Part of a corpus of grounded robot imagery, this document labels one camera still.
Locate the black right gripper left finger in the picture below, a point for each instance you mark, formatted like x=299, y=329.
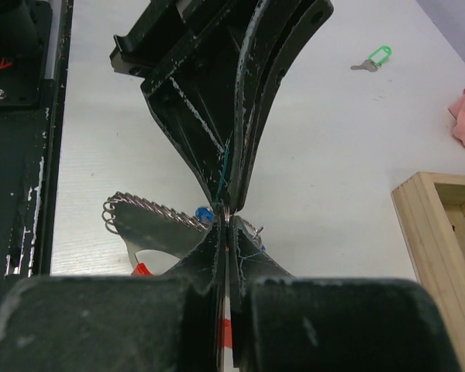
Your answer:
x=168, y=322

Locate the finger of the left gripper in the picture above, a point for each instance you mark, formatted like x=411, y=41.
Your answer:
x=190, y=95
x=275, y=35

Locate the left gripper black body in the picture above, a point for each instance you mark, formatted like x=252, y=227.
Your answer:
x=157, y=31

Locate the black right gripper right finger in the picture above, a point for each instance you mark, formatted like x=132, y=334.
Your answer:
x=285, y=323

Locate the key with blue tag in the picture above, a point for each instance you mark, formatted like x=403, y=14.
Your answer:
x=204, y=215

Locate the key with green tag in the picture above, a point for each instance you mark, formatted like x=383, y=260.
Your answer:
x=375, y=60

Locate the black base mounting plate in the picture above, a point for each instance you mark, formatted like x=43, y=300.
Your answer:
x=35, y=40

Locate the wooden clothes rack tray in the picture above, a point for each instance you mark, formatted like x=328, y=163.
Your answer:
x=431, y=211

